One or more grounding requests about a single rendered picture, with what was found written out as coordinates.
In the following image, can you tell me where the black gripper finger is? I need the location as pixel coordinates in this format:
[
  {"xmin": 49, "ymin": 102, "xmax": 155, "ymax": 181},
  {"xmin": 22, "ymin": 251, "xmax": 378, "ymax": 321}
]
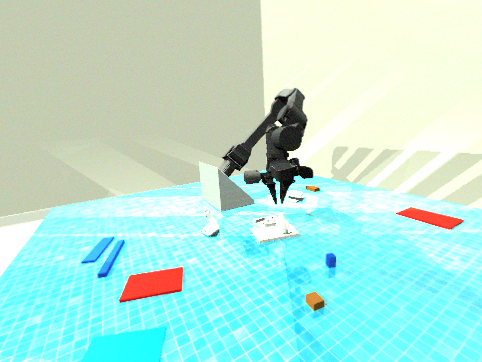
[
  {"xmin": 280, "ymin": 180, "xmax": 296, "ymax": 204},
  {"xmin": 261, "ymin": 180, "xmax": 277, "ymax": 205}
]

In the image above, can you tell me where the cyan flat plate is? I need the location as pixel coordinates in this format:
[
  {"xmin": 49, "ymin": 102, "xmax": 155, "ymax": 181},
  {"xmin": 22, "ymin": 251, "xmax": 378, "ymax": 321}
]
[{"xmin": 81, "ymin": 326, "xmax": 166, "ymax": 362}]

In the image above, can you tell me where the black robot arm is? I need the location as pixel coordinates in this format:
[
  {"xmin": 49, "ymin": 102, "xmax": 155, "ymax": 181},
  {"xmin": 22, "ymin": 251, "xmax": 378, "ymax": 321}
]
[{"xmin": 218, "ymin": 87, "xmax": 308, "ymax": 182}]

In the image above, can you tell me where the red flat plate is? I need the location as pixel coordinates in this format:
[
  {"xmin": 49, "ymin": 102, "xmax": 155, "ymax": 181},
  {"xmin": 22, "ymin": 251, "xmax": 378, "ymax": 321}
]
[
  {"xmin": 119, "ymin": 266, "xmax": 183, "ymax": 303},
  {"xmin": 396, "ymin": 207, "xmax": 465, "ymax": 230}
]

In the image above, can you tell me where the small blue block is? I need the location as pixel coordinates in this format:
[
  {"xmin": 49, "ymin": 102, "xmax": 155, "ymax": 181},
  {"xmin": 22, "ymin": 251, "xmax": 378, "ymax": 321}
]
[{"xmin": 325, "ymin": 253, "xmax": 336, "ymax": 268}]

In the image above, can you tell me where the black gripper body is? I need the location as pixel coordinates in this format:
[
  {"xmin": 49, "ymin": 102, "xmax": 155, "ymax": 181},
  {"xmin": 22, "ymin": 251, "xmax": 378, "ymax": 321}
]
[{"xmin": 243, "ymin": 150, "xmax": 314, "ymax": 184}]

